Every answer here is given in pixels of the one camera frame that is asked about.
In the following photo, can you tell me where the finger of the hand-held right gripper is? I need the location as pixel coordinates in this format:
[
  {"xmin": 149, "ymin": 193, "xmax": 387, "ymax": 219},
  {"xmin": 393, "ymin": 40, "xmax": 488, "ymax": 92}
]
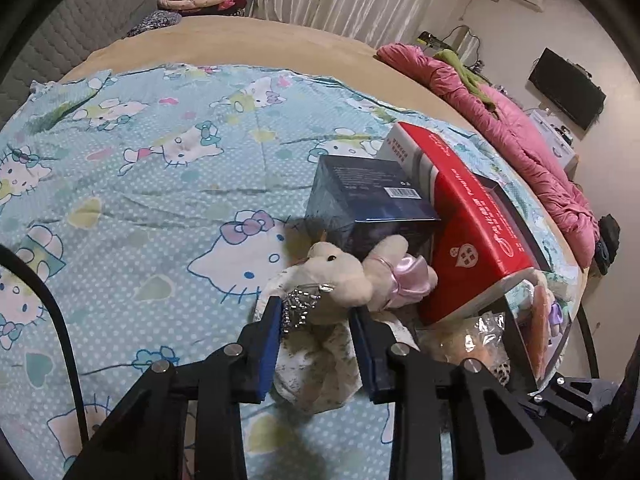
[{"xmin": 520, "ymin": 374, "xmax": 619, "ymax": 422}]

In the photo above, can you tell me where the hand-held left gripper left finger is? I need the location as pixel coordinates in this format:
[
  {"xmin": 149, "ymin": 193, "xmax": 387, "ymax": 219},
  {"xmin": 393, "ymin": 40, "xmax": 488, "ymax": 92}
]
[{"xmin": 62, "ymin": 296, "xmax": 284, "ymax": 480}]

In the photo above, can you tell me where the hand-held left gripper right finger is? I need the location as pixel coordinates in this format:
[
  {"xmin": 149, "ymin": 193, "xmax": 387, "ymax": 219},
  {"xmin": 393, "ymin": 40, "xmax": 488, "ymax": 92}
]
[{"xmin": 348, "ymin": 305, "xmax": 576, "ymax": 480}]

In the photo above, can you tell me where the cream plush bear purple dress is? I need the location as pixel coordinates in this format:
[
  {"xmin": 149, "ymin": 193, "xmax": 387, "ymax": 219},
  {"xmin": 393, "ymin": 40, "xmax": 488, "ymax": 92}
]
[{"xmin": 544, "ymin": 285, "xmax": 572, "ymax": 337}]

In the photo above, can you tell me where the white plush toy floral dress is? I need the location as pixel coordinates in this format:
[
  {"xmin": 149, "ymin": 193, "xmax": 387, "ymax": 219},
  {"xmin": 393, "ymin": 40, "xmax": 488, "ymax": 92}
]
[{"xmin": 252, "ymin": 240, "xmax": 375, "ymax": 413}]

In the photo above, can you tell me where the green printed tissue packet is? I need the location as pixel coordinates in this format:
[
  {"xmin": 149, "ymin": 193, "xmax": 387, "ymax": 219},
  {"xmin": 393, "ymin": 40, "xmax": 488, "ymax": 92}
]
[{"xmin": 510, "ymin": 277, "xmax": 540, "ymax": 321}]

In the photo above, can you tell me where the black framed gift box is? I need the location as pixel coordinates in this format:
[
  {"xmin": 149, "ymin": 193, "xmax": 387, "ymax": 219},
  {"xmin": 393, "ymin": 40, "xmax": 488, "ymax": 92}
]
[{"xmin": 470, "ymin": 172, "xmax": 577, "ymax": 395}]

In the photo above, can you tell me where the leopard print plush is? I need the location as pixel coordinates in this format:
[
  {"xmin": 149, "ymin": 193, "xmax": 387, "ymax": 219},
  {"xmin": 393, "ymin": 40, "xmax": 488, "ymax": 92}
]
[{"xmin": 487, "ymin": 360, "xmax": 513, "ymax": 388}]

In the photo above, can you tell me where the cream plush bear pink bow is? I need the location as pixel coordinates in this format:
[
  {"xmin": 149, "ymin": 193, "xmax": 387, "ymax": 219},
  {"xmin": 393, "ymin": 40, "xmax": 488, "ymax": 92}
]
[{"xmin": 361, "ymin": 234, "xmax": 440, "ymax": 311}]

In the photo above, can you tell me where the clear plastic snack bag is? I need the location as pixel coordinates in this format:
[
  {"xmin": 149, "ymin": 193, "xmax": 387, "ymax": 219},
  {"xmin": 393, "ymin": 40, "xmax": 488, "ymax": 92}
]
[{"xmin": 417, "ymin": 310, "xmax": 508, "ymax": 367}]

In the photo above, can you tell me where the dark clothing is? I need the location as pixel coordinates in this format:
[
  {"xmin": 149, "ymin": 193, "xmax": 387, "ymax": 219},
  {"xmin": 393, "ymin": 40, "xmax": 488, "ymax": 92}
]
[{"xmin": 595, "ymin": 214, "xmax": 622, "ymax": 276}]

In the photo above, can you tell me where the dark blue box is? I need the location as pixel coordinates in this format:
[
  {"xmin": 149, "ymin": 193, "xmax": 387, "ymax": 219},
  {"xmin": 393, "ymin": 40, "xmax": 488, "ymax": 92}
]
[{"xmin": 304, "ymin": 154, "xmax": 442, "ymax": 262}]

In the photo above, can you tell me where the red tissue pack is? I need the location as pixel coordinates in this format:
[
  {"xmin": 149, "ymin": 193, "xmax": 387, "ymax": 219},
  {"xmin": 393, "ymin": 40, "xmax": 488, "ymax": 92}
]
[{"xmin": 377, "ymin": 122, "xmax": 538, "ymax": 324}]

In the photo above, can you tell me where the cat printed blue blanket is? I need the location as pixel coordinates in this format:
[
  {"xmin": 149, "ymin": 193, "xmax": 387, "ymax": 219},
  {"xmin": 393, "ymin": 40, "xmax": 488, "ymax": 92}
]
[{"xmin": 0, "ymin": 62, "xmax": 586, "ymax": 480}]

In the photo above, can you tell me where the white cabinet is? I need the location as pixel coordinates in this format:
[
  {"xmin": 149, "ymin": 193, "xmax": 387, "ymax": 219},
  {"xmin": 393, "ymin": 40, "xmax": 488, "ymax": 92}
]
[{"xmin": 527, "ymin": 107, "xmax": 581, "ymax": 172}]

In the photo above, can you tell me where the pink quilt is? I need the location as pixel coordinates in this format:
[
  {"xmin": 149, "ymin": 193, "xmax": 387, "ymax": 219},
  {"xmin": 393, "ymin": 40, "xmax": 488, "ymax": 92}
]
[{"xmin": 375, "ymin": 42, "xmax": 601, "ymax": 271}]

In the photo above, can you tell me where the green cloth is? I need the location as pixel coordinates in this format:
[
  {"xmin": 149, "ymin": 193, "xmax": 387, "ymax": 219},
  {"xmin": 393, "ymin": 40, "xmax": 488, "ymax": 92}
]
[{"xmin": 432, "ymin": 49, "xmax": 501, "ymax": 111}]

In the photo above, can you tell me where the black monitor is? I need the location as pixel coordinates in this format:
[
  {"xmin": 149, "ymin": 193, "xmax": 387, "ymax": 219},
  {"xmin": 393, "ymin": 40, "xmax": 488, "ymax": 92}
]
[{"xmin": 528, "ymin": 48, "xmax": 607, "ymax": 131}]

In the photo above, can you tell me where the bed with tan sheet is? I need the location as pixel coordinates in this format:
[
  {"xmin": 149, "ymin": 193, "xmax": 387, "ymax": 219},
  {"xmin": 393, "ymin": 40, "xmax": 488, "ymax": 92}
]
[{"xmin": 60, "ymin": 14, "xmax": 592, "ymax": 281}]

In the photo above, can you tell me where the dark floral cloth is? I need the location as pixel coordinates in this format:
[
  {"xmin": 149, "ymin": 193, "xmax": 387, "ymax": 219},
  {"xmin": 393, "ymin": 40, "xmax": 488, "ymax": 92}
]
[{"xmin": 127, "ymin": 10, "xmax": 182, "ymax": 37}]

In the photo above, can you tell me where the pink folded garment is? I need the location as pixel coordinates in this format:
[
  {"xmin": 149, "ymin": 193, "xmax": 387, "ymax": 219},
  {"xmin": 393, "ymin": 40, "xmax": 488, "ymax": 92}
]
[{"xmin": 159, "ymin": 0, "xmax": 233, "ymax": 14}]

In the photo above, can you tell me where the grey quilted headboard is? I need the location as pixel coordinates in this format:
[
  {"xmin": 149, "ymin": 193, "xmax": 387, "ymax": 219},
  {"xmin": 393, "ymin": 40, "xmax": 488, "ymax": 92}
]
[{"xmin": 0, "ymin": 0, "xmax": 168, "ymax": 126}]

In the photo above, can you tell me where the black cable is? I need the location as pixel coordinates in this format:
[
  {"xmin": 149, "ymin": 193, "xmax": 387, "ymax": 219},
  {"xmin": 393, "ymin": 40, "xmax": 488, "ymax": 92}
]
[
  {"xmin": 577, "ymin": 270, "xmax": 601, "ymax": 381},
  {"xmin": 0, "ymin": 245, "xmax": 87, "ymax": 461}
]

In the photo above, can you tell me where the black gadget with cables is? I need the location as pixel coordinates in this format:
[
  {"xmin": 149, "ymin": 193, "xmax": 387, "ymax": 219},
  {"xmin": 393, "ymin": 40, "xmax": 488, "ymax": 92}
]
[{"xmin": 417, "ymin": 25, "xmax": 483, "ymax": 68}]

